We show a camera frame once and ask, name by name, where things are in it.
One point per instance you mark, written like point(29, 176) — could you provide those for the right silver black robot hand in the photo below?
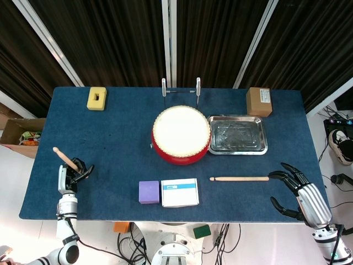
point(314, 204)

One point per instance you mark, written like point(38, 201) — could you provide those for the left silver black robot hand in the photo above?
point(63, 179)

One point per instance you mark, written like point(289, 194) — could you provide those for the plain wooden drumstick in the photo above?
point(62, 156)

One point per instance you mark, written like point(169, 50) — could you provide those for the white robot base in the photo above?
point(171, 240)

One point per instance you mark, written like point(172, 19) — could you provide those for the stainless steel tray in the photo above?
point(237, 135)

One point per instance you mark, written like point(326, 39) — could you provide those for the red drum with white skin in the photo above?
point(180, 132)

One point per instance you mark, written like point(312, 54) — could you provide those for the black chair base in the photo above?
point(340, 179)

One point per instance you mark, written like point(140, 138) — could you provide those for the blue table cloth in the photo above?
point(110, 138)

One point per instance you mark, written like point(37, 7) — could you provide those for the black and white sneaker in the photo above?
point(342, 146)

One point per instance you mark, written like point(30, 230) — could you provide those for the open cardboard box with clutter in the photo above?
point(16, 132)

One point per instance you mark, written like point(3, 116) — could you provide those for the orange block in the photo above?
point(121, 227)

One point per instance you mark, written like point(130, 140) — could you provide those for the black computer case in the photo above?
point(326, 125)

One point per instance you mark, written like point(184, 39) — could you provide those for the yellow sponge with rectangular hole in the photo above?
point(92, 103)

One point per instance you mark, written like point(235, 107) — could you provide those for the purple foam cube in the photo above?
point(149, 191)

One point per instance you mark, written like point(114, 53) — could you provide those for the green block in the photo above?
point(202, 232)

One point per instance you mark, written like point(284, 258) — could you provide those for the brown cardboard box with label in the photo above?
point(259, 102)

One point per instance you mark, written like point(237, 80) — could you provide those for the white Waveshare carton box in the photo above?
point(179, 193)

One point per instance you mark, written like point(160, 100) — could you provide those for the white aluminium frame post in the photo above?
point(255, 44)
point(168, 41)
point(49, 44)
point(11, 103)
point(331, 95)

